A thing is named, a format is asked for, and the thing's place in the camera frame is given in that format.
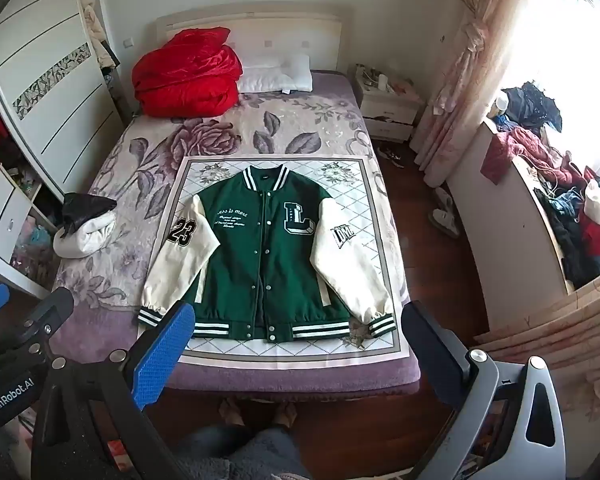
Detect person's left foot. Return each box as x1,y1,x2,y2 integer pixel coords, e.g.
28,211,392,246
219,399,246,428

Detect white nightstand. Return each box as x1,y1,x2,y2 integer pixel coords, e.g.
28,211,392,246
352,63,426,143

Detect pink floral curtain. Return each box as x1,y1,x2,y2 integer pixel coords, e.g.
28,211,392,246
412,0,526,188
472,255,600,480

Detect person's right foot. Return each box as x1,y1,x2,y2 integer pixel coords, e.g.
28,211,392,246
272,402,299,428

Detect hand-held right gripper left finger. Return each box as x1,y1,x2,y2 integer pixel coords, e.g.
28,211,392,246
30,301,197,480

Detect white pillow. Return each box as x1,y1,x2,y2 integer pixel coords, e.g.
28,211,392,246
237,53,313,94

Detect person's foot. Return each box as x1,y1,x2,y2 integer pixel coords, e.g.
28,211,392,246
272,402,299,428
219,399,246,428

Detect white drawer cabinet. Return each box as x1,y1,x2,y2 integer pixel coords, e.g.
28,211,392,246
0,165,51,301

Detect green varsity jacket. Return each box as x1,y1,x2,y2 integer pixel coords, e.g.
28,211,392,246
138,163,397,343

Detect pile of mixed clothes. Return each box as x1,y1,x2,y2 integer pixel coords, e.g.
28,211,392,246
482,80,600,291

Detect white wardrobe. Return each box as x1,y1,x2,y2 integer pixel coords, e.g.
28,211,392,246
0,0,126,201

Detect cream hanging cloth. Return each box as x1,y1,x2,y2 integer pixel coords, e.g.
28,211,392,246
80,0,118,68

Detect white quilted mat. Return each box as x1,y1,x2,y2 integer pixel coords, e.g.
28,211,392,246
169,156,415,368

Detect black and white garment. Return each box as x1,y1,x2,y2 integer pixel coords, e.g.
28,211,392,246
53,192,118,259

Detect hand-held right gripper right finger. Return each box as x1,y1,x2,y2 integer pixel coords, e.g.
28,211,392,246
401,301,567,480

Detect red duvet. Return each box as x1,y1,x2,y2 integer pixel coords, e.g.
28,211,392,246
132,28,244,118

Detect person's grey trousers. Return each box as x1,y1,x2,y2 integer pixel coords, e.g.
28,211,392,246
172,422,311,480

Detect beige bed headboard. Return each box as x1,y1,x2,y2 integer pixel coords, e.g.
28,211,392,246
155,4,355,73

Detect white window bench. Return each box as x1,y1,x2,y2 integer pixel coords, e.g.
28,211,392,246
447,117,576,331

